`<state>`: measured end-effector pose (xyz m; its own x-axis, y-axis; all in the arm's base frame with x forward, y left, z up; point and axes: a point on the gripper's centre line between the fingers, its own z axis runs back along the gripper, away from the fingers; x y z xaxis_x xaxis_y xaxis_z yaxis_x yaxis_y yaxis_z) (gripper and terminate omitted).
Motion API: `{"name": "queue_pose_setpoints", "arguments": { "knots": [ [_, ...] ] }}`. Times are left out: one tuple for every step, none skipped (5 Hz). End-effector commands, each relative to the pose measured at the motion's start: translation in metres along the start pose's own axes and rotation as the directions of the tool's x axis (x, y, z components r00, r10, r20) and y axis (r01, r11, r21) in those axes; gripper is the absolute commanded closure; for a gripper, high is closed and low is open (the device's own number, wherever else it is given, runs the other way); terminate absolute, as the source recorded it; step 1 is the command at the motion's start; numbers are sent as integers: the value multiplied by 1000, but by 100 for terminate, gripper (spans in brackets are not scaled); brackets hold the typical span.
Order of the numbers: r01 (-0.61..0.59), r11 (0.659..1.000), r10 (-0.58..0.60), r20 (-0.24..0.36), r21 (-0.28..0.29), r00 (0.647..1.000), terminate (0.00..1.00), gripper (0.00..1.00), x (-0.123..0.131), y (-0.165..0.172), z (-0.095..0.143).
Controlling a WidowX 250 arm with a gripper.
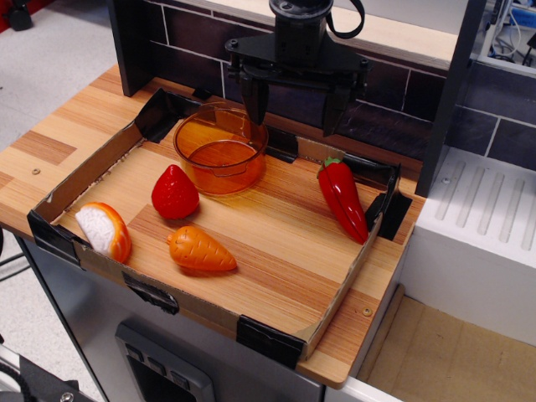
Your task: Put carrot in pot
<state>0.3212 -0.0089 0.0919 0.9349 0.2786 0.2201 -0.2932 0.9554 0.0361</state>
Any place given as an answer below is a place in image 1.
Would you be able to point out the dark grey left post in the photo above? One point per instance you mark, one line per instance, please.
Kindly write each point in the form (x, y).
(129, 30)

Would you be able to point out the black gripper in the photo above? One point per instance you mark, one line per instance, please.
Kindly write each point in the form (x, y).
(300, 53)

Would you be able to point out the red toy strawberry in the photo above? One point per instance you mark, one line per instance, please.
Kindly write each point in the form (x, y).
(174, 195)

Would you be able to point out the transparent orange plastic pot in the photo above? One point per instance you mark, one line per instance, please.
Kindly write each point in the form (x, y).
(221, 150)

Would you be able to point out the dark grey post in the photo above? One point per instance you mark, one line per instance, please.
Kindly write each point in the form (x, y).
(129, 30)
(460, 65)

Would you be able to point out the cardboard fence with black tape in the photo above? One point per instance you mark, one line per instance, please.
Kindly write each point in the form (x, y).
(303, 293)

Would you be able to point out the orange toy carrot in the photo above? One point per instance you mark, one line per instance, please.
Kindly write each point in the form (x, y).
(192, 248)

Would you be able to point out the red toy chili pepper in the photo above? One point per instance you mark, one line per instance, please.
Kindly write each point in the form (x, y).
(336, 182)

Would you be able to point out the orange and white toy slice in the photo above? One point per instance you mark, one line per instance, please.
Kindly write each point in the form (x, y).
(105, 230)

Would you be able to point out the grey oven control panel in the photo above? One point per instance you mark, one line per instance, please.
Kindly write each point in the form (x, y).
(160, 375)

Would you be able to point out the dark grey right post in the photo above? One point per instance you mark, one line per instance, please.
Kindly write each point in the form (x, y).
(460, 65)

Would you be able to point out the white sink drainboard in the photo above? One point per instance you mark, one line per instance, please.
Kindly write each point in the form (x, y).
(472, 251)

